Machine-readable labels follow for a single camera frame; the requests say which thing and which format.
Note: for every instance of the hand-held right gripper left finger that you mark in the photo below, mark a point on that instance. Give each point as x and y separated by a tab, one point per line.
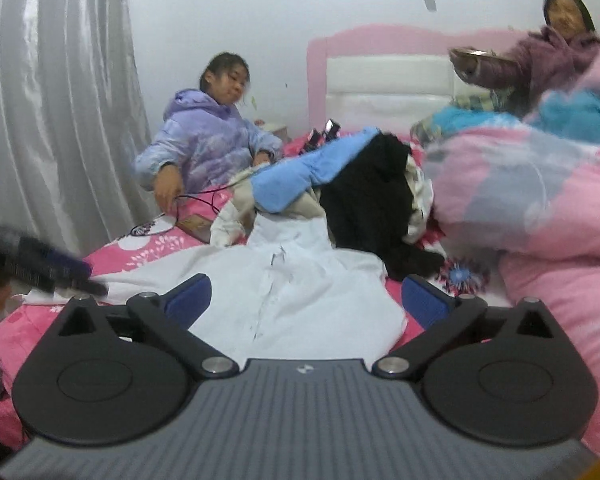
192	297

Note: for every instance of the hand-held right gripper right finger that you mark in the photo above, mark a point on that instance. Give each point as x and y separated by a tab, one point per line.
422	300

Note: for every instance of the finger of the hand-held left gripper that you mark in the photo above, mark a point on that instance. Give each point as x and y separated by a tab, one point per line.
70	264
87	287

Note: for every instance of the white button shirt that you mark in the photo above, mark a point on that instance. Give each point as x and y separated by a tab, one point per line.
300	300

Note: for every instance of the brown booklet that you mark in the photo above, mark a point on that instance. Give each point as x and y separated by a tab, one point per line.
195	227

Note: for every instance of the beige jacket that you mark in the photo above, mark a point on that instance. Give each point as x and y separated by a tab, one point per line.
230	220

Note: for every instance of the black garment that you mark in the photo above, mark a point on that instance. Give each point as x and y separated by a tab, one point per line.
370	200

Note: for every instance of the pink patterned quilt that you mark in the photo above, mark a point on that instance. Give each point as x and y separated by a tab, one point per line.
530	195

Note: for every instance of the light blue garment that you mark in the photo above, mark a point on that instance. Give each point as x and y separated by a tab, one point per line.
300	175

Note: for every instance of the grey curtain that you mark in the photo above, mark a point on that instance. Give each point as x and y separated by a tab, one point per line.
55	85

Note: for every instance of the small black device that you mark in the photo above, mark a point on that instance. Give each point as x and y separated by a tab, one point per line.
325	132

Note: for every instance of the plaid cloth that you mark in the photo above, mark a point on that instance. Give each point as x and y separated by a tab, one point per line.
480	100

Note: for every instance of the pink white headboard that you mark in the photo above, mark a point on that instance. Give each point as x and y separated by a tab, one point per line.
380	75

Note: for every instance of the metal bowl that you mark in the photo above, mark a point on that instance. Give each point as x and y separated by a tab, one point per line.
472	67

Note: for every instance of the grey wall sticker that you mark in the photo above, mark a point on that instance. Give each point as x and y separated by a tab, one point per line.
430	3

